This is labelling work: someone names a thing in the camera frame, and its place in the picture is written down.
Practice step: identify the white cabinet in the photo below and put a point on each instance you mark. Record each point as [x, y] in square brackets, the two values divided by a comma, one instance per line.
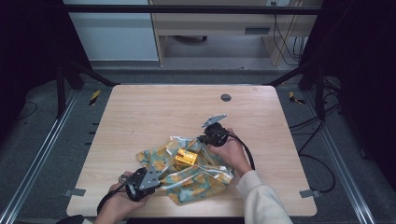
[115, 34]

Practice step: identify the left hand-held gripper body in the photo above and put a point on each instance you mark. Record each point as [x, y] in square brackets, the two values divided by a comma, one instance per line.
[148, 180]

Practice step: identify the small yellow box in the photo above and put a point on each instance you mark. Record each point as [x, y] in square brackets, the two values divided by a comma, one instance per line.
[186, 157]

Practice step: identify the aluminium floor rail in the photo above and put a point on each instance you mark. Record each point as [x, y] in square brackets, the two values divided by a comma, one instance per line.
[37, 155]
[342, 161]

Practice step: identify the person's left hand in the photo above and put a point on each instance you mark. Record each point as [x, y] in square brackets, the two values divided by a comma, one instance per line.
[116, 207]

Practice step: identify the person's right hand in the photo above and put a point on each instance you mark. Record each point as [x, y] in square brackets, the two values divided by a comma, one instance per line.
[232, 154]

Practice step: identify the teal orange floral fabric bag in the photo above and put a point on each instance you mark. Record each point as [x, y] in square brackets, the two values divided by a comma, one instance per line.
[190, 183]

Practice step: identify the dark object under desk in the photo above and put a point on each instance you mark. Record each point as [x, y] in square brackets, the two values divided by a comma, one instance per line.
[190, 38]

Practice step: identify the black metal frame stand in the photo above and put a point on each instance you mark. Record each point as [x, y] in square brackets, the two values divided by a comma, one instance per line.
[319, 90]
[60, 90]

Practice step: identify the grey round table grommet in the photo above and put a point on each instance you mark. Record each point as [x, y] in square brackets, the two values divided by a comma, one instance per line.
[225, 97]

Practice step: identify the black curtain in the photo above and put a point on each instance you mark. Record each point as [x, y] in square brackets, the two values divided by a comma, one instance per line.
[28, 46]
[364, 62]

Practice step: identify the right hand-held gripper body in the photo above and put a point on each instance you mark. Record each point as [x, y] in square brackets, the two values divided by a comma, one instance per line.
[214, 133]

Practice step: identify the grey table edge bracket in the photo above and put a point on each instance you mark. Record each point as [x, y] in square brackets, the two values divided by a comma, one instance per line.
[309, 193]
[74, 192]

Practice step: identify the black horizontal frame bar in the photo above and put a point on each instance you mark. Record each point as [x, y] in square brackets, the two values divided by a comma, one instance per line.
[186, 9]

